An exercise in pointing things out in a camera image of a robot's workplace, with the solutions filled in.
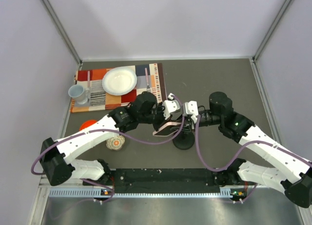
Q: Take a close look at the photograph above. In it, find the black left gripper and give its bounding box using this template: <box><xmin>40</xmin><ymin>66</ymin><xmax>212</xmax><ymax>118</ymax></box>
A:
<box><xmin>138</xmin><ymin>102</ymin><xmax>173</xmax><ymax>131</ymax></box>

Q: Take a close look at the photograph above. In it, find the black phone pink case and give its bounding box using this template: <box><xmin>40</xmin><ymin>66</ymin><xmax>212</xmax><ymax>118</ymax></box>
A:
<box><xmin>153</xmin><ymin>121</ymin><xmax>181</xmax><ymax>137</ymax></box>

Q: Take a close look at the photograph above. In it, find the black phone stand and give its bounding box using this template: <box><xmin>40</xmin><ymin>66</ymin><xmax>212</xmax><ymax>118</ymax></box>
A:
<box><xmin>173</xmin><ymin>132</ymin><xmax>195</xmax><ymax>150</ymax></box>

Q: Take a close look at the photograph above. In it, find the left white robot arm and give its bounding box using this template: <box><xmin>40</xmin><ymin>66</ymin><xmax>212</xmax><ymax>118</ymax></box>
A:
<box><xmin>39</xmin><ymin>92</ymin><xmax>171</xmax><ymax>186</ymax></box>

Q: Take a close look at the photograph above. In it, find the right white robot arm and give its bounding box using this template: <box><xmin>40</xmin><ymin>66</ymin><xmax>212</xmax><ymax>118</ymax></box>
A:
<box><xmin>181</xmin><ymin>92</ymin><xmax>312</xmax><ymax>208</ymax></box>

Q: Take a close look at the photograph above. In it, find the colourful patchwork placemat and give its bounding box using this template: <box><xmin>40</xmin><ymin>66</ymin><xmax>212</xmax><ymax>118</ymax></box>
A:
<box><xmin>71</xmin><ymin>63</ymin><xmax>167</xmax><ymax>113</ymax></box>

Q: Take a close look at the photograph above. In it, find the white round plate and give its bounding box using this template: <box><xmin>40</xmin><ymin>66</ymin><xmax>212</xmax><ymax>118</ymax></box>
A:
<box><xmin>102</xmin><ymin>67</ymin><xmax>137</xmax><ymax>96</ymax></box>

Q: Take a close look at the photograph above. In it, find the orange bowl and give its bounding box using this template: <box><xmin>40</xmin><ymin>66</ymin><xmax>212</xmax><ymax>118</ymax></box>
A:
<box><xmin>79</xmin><ymin>120</ymin><xmax>97</xmax><ymax>131</ymax></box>

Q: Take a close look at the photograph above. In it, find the light blue mug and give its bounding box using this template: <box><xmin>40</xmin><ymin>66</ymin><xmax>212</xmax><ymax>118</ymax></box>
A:
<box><xmin>68</xmin><ymin>84</ymin><xmax>90</xmax><ymax>104</ymax></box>

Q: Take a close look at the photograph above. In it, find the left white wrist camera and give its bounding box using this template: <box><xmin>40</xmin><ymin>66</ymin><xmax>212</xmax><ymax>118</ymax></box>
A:
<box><xmin>162</xmin><ymin>93</ymin><xmax>182</xmax><ymax>120</ymax></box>

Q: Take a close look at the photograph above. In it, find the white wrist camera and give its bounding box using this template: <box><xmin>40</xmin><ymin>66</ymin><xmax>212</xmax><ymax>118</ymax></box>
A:
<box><xmin>182</xmin><ymin>101</ymin><xmax>199</xmax><ymax>123</ymax></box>
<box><xmin>162</xmin><ymin>93</ymin><xmax>182</xmax><ymax>120</ymax></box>

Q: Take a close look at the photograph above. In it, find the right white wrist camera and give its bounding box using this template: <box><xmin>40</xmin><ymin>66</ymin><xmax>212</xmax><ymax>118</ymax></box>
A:
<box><xmin>182</xmin><ymin>101</ymin><xmax>199</xmax><ymax>123</ymax></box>

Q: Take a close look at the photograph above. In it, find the pink handled fork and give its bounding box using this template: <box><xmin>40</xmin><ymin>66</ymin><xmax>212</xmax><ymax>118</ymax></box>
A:
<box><xmin>144</xmin><ymin>68</ymin><xmax>151</xmax><ymax>92</ymax></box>

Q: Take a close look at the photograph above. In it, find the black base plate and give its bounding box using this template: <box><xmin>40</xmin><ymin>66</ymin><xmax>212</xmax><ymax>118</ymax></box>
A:
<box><xmin>113</xmin><ymin>169</ymin><xmax>220</xmax><ymax>194</ymax></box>

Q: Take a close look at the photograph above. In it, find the grey slotted cable duct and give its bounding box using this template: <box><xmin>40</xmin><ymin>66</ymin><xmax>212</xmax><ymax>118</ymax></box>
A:
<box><xmin>48</xmin><ymin>185</ymin><xmax>247</xmax><ymax>198</ymax></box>

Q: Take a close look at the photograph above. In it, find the pink handled knife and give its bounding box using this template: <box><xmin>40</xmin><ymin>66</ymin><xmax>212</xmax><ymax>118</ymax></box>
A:
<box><xmin>87</xmin><ymin>71</ymin><xmax>91</xmax><ymax>93</ymax></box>

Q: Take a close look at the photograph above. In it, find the right aluminium frame post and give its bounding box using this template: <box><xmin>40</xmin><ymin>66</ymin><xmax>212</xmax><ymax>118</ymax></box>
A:
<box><xmin>252</xmin><ymin>0</ymin><xmax>294</xmax><ymax>64</ymax></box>

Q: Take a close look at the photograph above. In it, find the aluminium frame post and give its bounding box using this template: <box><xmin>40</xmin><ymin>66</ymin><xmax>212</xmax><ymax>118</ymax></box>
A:
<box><xmin>40</xmin><ymin>0</ymin><xmax>82</xmax><ymax>65</ymax></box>
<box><xmin>252</xmin><ymin>0</ymin><xmax>294</xmax><ymax>64</ymax></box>

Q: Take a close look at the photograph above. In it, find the left aluminium frame post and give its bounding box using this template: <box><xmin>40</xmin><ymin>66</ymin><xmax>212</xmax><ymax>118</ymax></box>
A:
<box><xmin>40</xmin><ymin>0</ymin><xmax>82</xmax><ymax>65</ymax></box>

